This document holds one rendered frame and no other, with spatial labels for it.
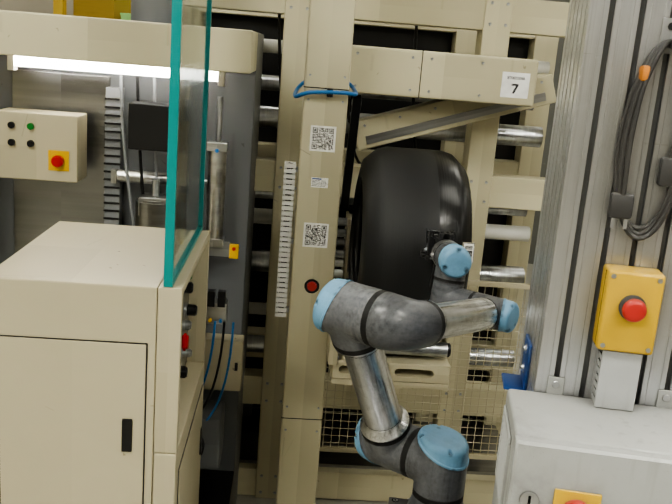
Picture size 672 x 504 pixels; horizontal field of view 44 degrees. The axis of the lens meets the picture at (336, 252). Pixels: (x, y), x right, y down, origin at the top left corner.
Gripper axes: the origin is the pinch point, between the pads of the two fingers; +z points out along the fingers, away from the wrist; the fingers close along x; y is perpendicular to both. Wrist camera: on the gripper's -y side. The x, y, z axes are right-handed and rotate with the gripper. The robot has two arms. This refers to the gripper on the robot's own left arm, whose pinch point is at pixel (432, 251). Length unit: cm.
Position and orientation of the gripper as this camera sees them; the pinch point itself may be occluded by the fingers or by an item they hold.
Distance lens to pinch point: 231.1
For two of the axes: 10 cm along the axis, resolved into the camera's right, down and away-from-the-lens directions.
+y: 0.6, -9.9, -1.3
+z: -0.5, -1.3, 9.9
